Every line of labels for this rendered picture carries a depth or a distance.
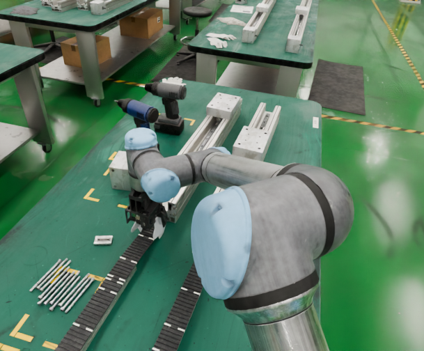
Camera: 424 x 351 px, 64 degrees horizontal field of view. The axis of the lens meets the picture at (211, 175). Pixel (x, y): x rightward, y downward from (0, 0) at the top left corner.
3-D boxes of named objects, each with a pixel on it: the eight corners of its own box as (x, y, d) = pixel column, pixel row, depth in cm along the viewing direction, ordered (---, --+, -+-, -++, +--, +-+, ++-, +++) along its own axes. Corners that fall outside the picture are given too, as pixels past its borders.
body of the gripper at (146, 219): (125, 224, 93) (121, 191, 86) (140, 205, 100) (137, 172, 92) (150, 232, 92) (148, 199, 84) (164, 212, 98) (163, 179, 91)
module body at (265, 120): (232, 240, 104) (235, 221, 98) (202, 231, 106) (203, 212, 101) (278, 122, 164) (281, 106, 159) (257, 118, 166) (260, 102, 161)
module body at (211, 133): (175, 223, 108) (175, 203, 103) (147, 214, 110) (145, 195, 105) (240, 114, 168) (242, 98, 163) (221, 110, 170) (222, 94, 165)
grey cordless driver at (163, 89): (182, 136, 148) (182, 90, 135) (139, 129, 151) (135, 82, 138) (186, 128, 154) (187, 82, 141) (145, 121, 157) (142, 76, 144)
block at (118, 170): (143, 192, 118) (141, 171, 112) (111, 189, 119) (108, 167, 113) (151, 175, 126) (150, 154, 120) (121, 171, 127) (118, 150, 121)
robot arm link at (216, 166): (396, 161, 43) (216, 136, 86) (333, 180, 38) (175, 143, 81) (395, 244, 46) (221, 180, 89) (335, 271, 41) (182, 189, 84)
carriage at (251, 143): (260, 168, 124) (262, 152, 120) (230, 161, 127) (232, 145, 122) (268, 145, 136) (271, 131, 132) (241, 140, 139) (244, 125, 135)
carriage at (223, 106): (229, 125, 147) (230, 111, 143) (205, 120, 150) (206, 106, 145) (239, 110, 159) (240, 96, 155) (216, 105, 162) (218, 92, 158)
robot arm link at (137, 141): (129, 146, 75) (118, 128, 80) (133, 184, 81) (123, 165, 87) (163, 139, 78) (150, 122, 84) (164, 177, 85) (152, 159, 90)
